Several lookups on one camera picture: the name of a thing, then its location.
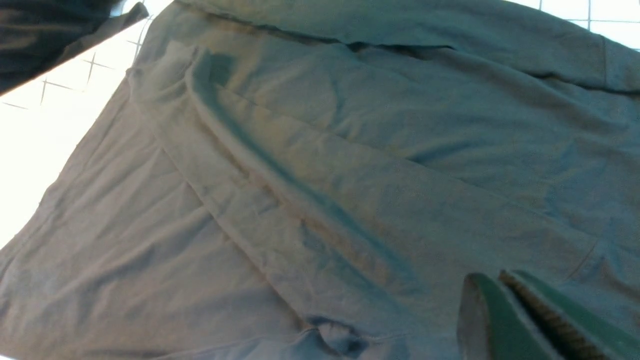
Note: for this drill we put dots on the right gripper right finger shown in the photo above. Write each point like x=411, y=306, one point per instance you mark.
x=575, y=332

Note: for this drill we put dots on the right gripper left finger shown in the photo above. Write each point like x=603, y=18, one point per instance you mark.
x=493, y=325

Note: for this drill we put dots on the gray long-sleeve top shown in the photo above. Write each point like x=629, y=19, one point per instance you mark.
x=314, y=179

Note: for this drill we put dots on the black garment pile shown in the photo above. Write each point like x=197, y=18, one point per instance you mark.
x=39, y=35

